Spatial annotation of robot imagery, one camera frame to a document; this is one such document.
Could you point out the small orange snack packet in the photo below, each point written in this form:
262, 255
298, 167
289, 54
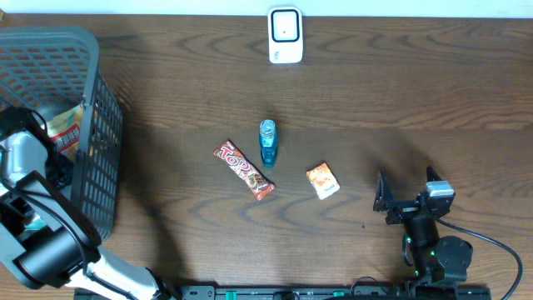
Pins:
323, 181

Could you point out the blue mouthwash bottle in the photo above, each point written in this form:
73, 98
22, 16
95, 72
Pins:
268, 140

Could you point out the yellow chip bag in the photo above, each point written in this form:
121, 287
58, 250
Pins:
65, 131

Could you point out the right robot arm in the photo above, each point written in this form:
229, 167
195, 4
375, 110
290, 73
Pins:
437, 260

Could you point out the grey plastic mesh basket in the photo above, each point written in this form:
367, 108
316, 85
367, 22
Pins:
53, 70

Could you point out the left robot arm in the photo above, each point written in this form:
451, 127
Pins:
45, 240

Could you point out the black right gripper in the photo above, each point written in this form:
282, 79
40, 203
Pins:
383, 201

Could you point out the red Top chocolate bar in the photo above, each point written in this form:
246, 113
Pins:
232, 156

